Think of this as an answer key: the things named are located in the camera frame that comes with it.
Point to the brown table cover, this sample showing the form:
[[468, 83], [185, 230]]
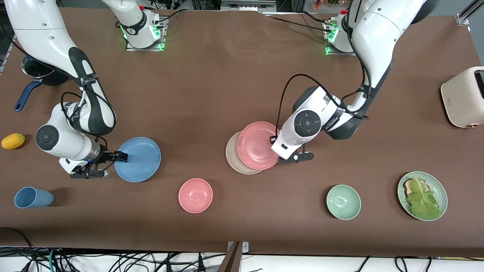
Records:
[[227, 75]]

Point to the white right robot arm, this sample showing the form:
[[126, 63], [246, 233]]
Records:
[[45, 30]]

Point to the pink plate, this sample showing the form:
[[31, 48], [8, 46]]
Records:
[[257, 145]]

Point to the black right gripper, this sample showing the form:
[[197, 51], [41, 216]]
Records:
[[107, 155]]

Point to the beige toaster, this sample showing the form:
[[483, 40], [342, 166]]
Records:
[[463, 98]]

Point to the small pink bowl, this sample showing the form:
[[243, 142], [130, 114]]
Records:
[[195, 195]]

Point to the toasted bread slice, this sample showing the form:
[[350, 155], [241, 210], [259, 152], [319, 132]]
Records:
[[407, 185]]

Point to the green lettuce leaf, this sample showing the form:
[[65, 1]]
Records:
[[423, 202]]

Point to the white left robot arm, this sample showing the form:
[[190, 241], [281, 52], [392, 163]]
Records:
[[378, 37]]

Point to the orange plant decoration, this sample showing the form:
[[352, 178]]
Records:
[[325, 3]]

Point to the grey metal frame bracket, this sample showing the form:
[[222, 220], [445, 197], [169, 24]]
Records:
[[247, 4]]

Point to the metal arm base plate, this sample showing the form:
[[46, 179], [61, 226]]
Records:
[[151, 48], [329, 51]]

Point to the yellow lemon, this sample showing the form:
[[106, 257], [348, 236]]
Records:
[[13, 141]]

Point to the small green bowl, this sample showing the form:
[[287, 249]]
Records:
[[343, 202]]

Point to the blue plate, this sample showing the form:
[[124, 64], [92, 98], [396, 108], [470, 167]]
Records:
[[141, 160]]

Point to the beige plate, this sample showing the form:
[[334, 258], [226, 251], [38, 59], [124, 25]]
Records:
[[231, 156]]

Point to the green plate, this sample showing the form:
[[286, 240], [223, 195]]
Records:
[[440, 189]]

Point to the dark brown beam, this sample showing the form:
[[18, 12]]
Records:
[[231, 260]]

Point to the small metal edge bracket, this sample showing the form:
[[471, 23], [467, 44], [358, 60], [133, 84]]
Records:
[[245, 247]]

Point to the aluminium frame profile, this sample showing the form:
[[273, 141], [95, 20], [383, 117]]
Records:
[[469, 13]]

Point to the blue plastic cup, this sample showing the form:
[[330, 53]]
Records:
[[34, 197]]

